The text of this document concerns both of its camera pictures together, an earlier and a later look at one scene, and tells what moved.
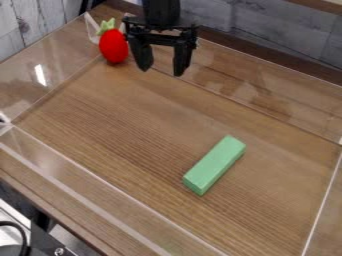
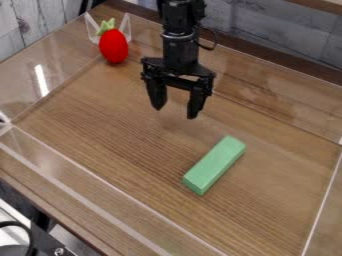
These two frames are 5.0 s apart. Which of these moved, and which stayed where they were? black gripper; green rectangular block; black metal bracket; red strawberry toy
Moved: black gripper
Stayed: black metal bracket; green rectangular block; red strawberry toy
